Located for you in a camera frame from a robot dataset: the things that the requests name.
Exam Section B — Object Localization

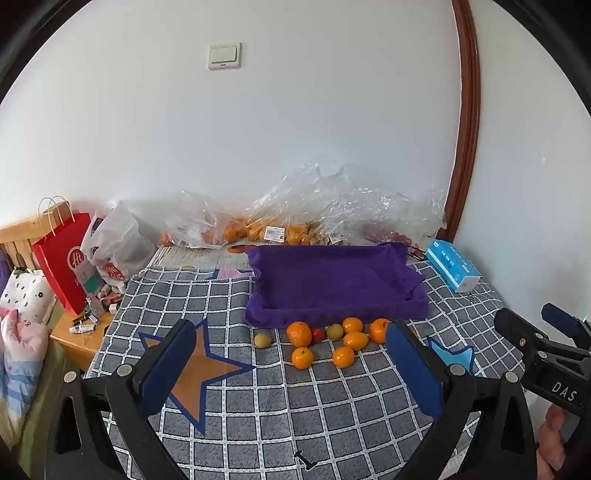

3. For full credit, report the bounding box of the clear plastic bag, red produce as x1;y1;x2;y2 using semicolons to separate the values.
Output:
323;185;448;247

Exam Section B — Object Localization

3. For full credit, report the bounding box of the white wall light switch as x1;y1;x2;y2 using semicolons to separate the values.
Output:
208;42;242;71

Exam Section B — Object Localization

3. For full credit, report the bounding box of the purple towel-lined tray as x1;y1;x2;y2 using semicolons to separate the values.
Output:
244;241;430;329

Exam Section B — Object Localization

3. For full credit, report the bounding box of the large orange mandarin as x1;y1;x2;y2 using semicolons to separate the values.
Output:
286;321;313;348

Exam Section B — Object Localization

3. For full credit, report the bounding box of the white printed pillow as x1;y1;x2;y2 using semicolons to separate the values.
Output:
0;267;54;324

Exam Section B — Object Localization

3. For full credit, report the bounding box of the clear bag of brown longans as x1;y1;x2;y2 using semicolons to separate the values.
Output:
302;220;347;246

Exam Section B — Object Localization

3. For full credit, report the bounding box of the grey checked star blanket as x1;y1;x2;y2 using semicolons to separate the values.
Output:
90;258;527;480

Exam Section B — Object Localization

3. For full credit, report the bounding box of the red paper shopping bag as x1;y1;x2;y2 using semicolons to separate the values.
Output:
31;196;93;317

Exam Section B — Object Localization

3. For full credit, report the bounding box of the olive green bedsheet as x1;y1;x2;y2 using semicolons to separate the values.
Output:
11;332;84;467

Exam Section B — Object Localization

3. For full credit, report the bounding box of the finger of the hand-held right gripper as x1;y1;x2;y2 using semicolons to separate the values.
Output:
494;308;561;356
541;302;591;352

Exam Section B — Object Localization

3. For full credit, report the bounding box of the brown wooden door frame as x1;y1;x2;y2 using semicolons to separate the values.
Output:
445;0;483;243

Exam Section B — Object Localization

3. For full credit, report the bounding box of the clear plastic bag of oranges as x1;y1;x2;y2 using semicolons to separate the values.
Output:
226;154;356;245

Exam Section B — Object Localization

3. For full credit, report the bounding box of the person's right hand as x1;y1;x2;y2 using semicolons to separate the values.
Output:
538;406;568;480

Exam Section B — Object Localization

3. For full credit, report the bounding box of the clear plastic bag of mandarins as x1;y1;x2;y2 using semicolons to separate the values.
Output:
159;189;232;250

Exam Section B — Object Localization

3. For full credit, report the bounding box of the wooden headboard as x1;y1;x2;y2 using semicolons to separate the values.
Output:
0;200;75;278

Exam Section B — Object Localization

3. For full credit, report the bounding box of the wooden nightstand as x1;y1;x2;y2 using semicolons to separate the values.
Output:
50;295;123;370

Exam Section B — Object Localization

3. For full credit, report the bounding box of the pink plush blanket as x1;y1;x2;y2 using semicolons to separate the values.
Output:
0;309;49;439

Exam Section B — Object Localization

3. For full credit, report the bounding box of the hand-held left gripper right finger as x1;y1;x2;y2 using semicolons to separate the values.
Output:
385;319;541;480

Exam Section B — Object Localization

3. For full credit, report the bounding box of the blue tissue pack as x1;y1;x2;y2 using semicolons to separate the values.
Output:
425;239;482;292

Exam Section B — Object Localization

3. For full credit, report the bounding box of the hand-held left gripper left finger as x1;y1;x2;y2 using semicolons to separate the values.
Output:
44;318;211;480

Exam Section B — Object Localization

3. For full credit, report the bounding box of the printed newspaper sheet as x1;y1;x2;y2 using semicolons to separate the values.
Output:
148;242;259;273

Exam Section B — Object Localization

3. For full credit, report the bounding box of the pile of small cosmetic items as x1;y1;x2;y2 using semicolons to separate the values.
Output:
69;284;123;335

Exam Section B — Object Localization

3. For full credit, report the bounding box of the white plastic shopping bag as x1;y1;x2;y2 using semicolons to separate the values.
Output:
81;200;158;294

